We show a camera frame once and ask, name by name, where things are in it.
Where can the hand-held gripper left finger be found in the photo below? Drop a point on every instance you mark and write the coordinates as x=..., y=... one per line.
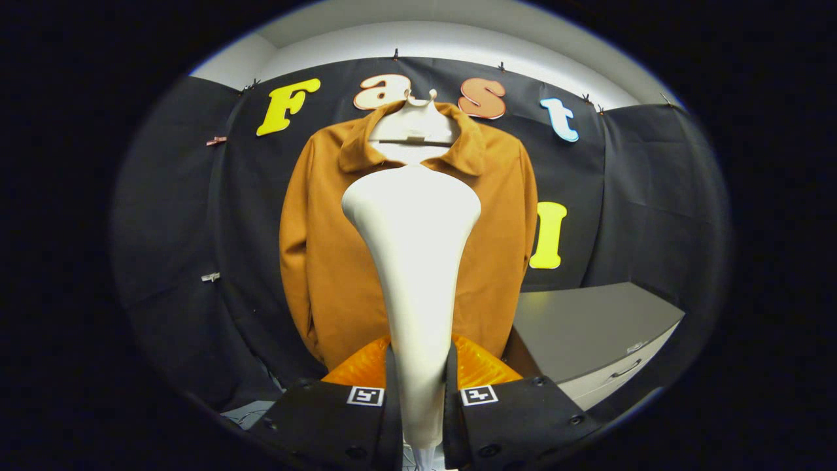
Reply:
x=392, y=418

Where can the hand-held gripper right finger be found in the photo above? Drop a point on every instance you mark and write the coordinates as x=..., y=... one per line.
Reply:
x=451, y=418

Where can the white garment steamer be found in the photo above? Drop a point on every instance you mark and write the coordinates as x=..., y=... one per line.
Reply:
x=415, y=261

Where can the orange button-up shirt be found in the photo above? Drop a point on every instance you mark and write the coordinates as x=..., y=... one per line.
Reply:
x=320, y=261

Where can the white clothes hanger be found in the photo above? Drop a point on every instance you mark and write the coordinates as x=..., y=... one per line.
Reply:
x=415, y=124

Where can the grey drawer cabinet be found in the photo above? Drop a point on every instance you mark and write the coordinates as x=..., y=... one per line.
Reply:
x=588, y=327

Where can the small clear plastic piece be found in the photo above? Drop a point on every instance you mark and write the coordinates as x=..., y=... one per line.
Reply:
x=637, y=347

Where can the small silver clip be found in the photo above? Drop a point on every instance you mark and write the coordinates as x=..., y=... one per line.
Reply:
x=210, y=277

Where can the black backdrop cloth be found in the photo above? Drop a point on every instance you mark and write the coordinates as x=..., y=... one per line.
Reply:
x=641, y=196

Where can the small red clip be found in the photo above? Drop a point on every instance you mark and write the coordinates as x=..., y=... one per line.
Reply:
x=216, y=140

